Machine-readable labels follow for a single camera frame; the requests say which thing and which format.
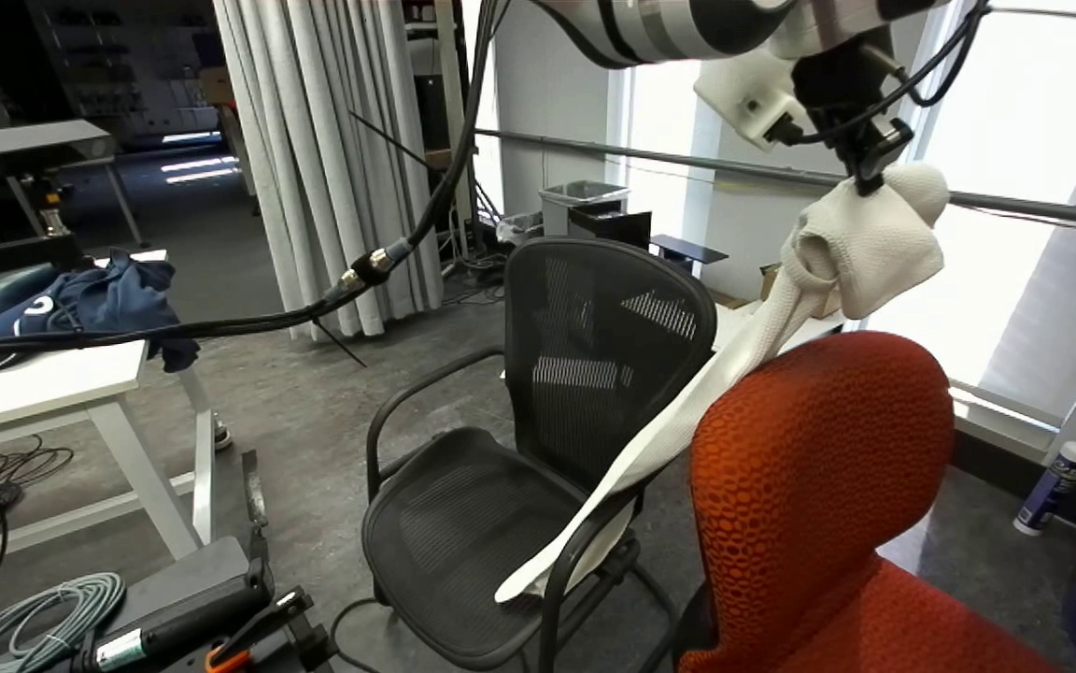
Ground grey box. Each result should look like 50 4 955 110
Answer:
539 181 628 239

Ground grey metal rail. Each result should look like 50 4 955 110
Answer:
476 122 1076 237

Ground blue white spray bottle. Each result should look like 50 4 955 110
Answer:
1012 436 1076 541

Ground dark blue cloth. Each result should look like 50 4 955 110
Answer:
0 254 200 375

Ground black mesh office chair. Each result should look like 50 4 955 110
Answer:
360 237 722 673

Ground coiled grey cable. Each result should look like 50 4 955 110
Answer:
0 570 127 673

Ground black silver cylinder tool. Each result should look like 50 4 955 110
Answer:
87 582 271 673

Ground white pleated curtain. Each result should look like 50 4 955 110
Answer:
208 0 449 345

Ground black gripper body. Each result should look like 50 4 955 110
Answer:
793 33 923 163

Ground white table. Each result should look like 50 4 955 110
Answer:
0 248 224 577

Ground red fabric chair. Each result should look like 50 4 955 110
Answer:
676 330 1063 673

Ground orange black hand tool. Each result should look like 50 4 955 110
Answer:
197 586 320 673

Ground dark blue tray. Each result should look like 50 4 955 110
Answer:
649 231 733 281

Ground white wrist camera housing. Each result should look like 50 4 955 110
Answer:
692 52 813 148

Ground grey metal stand base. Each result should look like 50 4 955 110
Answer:
87 408 276 673

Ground black box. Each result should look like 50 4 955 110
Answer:
568 201 652 254

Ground white towel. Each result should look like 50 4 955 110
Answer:
494 160 951 611

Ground cardboard box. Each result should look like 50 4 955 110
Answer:
758 259 813 310

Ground black desk frame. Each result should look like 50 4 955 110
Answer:
0 117 147 284

